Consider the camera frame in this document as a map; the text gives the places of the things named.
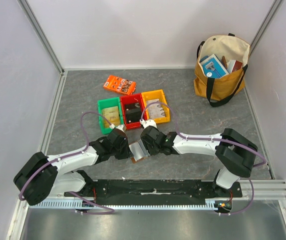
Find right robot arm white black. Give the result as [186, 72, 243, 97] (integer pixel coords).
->
[141, 126, 257, 197]

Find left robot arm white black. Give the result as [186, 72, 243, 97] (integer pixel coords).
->
[14, 128, 133, 206]

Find gold cards in green bin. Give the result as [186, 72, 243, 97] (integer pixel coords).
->
[102, 106, 121, 126]

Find white cards in yellow bin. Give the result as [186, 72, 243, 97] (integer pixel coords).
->
[147, 103, 166, 120]

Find black cards in red bin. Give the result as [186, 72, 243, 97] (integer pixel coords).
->
[124, 102, 142, 124]

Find green plastic bin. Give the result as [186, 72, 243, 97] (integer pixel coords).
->
[97, 97, 124, 135]

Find yellow plastic bin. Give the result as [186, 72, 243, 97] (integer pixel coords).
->
[141, 89, 170, 124]

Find orange snack box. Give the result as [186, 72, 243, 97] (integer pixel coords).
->
[103, 75, 136, 96]

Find yellow canvas tote bag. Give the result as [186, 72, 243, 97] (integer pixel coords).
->
[193, 33, 250, 107]

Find blue white razor box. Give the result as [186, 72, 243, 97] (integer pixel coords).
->
[200, 54, 229, 79]

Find brown item in bag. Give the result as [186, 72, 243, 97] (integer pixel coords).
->
[221, 56, 227, 68]

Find white red box in bag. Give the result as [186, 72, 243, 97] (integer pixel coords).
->
[227, 60, 242, 74]

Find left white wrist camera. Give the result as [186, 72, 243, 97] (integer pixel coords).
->
[109, 124, 127, 133]

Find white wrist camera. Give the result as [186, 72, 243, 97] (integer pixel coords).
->
[140, 119, 157, 129]
[109, 124, 127, 133]

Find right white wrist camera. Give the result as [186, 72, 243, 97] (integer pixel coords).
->
[140, 119, 157, 129]

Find black mounting base plate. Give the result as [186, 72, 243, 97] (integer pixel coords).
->
[77, 179, 242, 199]

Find grey slotted cable duct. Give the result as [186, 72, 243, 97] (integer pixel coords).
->
[30, 198, 218, 211]

